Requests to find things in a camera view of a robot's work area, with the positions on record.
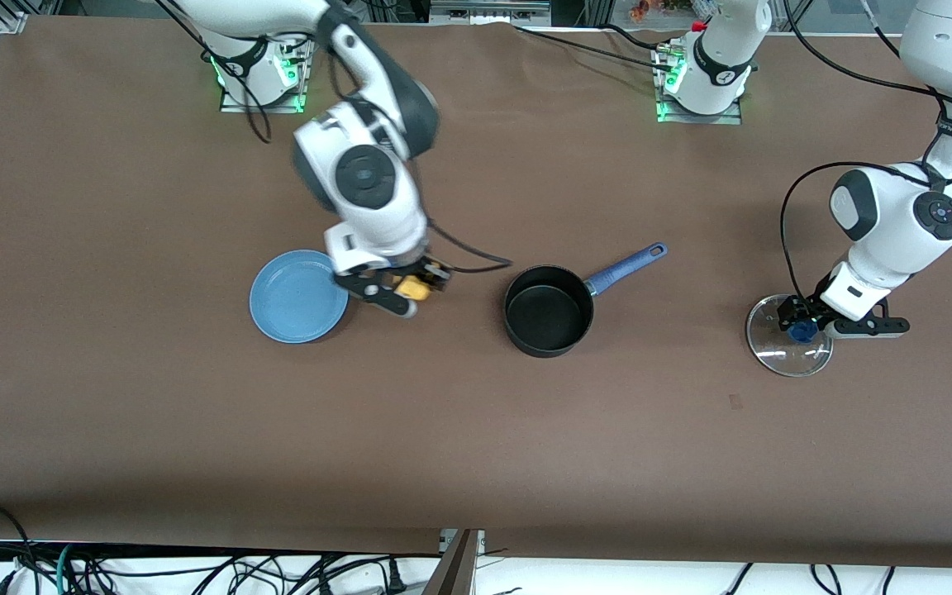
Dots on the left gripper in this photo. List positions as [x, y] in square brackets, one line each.
[795, 311]

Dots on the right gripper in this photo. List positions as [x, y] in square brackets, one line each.
[420, 270]

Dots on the yellow potato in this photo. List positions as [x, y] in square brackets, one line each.
[412, 289]

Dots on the glass lid with blue knob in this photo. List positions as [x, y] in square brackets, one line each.
[790, 359]

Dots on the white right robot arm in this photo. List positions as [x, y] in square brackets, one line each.
[385, 215]

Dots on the metal base plate right arm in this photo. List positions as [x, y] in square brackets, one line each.
[232, 103]

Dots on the metal base plate left arm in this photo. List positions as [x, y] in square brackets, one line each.
[732, 118]

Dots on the blue round plate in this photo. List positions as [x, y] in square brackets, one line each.
[294, 306]

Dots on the brown table cover sheet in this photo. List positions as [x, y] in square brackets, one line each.
[443, 430]

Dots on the grey metal box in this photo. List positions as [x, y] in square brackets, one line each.
[488, 10]

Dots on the aluminium profile beam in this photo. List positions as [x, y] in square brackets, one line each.
[455, 570]

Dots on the black power plug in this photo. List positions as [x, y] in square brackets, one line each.
[394, 577]

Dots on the white metal bracket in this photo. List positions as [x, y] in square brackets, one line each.
[480, 541]

